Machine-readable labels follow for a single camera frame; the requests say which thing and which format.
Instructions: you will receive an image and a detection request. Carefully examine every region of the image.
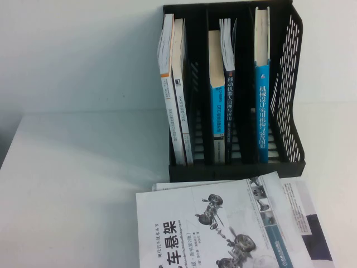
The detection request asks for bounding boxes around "light blue spine book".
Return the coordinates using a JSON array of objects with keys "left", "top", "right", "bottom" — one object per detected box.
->
[{"left": 208, "top": 30, "right": 226, "bottom": 165}]

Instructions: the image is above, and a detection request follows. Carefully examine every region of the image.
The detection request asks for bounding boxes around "dark navy spine book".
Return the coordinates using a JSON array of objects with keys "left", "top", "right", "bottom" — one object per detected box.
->
[{"left": 219, "top": 18, "right": 238, "bottom": 165}]

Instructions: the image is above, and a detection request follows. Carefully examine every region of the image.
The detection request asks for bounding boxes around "thick blue spine book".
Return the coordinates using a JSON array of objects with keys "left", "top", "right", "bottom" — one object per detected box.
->
[{"left": 254, "top": 6, "right": 271, "bottom": 164}]

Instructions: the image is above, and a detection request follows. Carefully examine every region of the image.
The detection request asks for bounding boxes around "white book orange spine band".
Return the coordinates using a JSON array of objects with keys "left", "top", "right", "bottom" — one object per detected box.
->
[{"left": 158, "top": 13, "right": 185, "bottom": 165}]

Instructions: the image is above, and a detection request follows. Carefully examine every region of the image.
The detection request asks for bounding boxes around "white book with man portrait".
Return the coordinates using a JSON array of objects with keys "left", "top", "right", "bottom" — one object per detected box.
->
[{"left": 152, "top": 178, "right": 335, "bottom": 268}]

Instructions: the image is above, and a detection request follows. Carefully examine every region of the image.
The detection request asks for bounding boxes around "white book grey spine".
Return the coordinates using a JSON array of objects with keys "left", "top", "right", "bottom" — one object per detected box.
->
[{"left": 170, "top": 18, "right": 194, "bottom": 165}]

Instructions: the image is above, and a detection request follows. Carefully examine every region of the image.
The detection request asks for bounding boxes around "black plastic book stand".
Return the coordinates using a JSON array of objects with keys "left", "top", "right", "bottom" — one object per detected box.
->
[{"left": 162, "top": 0, "right": 307, "bottom": 183}]

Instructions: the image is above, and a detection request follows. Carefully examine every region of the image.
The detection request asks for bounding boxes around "white car suspension book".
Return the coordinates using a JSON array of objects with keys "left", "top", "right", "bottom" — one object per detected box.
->
[{"left": 136, "top": 170, "right": 309, "bottom": 268}]

